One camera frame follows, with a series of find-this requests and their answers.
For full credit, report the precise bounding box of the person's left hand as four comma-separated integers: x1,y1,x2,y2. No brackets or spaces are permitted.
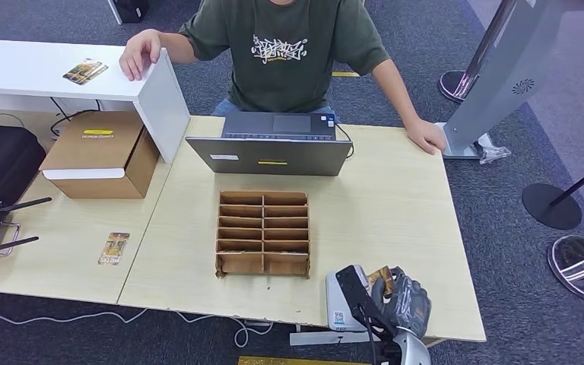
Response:
405,118,448,156

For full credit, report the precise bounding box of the gold hotel key card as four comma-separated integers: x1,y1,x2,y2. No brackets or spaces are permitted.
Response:
97,232,132,268

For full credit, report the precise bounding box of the black stanchion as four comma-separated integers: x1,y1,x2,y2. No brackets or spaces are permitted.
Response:
521,153,584,231

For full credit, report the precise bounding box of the brown cardboard box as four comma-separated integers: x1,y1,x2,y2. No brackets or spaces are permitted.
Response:
39,110,161,201

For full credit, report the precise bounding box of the black cable under shelf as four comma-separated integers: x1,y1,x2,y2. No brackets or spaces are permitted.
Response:
49,97,103,138

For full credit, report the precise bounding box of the white shelf riser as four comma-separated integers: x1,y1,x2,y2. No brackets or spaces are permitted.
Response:
0,38,191,164

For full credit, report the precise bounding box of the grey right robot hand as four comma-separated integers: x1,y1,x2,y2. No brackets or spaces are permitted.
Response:
370,267,433,338

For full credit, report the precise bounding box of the grey laptop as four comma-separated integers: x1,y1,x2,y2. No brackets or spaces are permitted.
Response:
185,111,354,178

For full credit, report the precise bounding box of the person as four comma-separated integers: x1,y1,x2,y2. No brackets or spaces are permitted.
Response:
119,0,448,156

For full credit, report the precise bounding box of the white card reader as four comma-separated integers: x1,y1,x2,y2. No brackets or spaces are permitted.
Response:
325,271,369,334

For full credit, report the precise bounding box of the black laptop cable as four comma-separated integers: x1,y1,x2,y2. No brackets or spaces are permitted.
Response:
336,123,357,160

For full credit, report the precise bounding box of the cardboard slot organizer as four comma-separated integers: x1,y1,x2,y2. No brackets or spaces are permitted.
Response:
215,190,312,280

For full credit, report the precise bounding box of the silver wire handle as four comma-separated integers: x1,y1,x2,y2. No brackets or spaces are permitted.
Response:
0,221,21,256

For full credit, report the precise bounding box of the gold strip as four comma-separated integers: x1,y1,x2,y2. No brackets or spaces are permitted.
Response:
237,356,373,365

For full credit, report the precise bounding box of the black box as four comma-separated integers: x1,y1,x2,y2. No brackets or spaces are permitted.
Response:
107,0,149,24

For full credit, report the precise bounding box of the gold patterned ID card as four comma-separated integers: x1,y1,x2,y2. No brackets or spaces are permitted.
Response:
366,265,395,296

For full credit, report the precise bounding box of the chrome stanchion pole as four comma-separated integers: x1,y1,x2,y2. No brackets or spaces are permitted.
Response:
438,0,519,103

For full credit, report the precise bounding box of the person's right hand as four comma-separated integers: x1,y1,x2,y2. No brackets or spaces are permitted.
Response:
119,29,162,81

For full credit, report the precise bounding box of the silver kiosk stand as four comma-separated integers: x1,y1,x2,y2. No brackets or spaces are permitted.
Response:
435,0,584,160

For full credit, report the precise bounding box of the white floor cable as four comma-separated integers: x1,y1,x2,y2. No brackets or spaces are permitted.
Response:
0,297,275,348

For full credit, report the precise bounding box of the chrome stanchion base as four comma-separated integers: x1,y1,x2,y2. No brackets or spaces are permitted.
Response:
547,235,584,303

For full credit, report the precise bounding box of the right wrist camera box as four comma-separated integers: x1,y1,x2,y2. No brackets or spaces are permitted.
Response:
335,265,398,336

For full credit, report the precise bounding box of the black camera cable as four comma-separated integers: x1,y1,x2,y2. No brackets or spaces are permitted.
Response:
364,312,379,365

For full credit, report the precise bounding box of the black carrying case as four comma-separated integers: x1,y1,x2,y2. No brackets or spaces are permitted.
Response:
0,124,47,205

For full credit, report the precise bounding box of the stack of gold cards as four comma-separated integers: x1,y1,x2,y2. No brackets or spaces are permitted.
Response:
62,58,110,86

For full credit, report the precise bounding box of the clear plastic bag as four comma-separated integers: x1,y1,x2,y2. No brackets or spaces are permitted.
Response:
475,132,513,165

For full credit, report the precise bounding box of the white table foot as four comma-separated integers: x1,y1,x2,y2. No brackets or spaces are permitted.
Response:
290,329,373,347

